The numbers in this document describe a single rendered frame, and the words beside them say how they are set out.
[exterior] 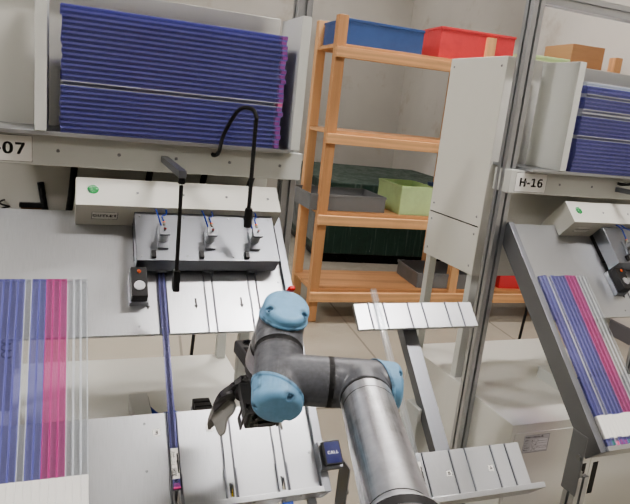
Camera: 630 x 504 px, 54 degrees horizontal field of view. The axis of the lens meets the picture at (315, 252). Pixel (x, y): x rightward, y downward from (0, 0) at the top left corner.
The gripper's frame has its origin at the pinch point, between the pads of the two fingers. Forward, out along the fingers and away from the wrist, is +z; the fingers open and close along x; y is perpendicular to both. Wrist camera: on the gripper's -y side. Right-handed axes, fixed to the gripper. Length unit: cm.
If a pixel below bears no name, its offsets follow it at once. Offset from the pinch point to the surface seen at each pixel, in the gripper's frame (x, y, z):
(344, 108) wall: 343, -688, 304
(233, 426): 1.9, -6.8, 13.1
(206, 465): -4.7, 0.4, 15.1
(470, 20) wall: 406, -573, 110
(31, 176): -40, -74, -1
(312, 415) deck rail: 19.8, -6.9, 11.9
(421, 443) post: 50, -2, 21
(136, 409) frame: -14, -35, 46
